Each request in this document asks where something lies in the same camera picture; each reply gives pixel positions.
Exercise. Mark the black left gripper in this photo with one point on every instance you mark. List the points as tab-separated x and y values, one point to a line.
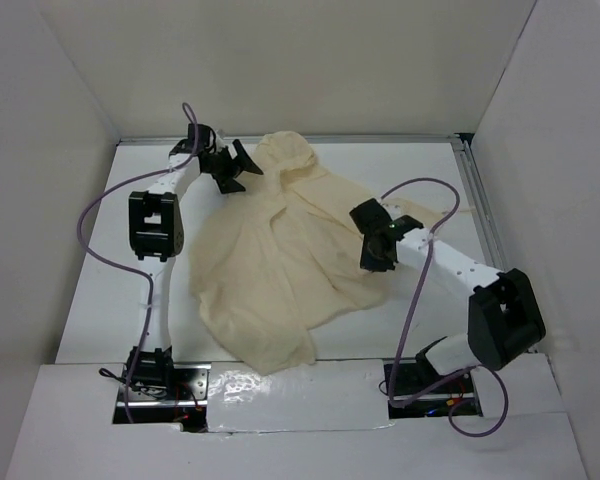
226	183

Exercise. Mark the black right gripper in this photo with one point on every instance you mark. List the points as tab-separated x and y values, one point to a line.
373	265

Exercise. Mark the cream yellow zip jacket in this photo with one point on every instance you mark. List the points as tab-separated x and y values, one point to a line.
274	276

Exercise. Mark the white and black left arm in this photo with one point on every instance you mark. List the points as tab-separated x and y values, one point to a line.
157	237

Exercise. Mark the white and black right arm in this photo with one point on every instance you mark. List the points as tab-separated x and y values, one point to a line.
503	316

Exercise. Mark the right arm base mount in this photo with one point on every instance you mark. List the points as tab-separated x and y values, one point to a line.
435	404

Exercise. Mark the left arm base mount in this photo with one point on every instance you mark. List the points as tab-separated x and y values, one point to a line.
182	402

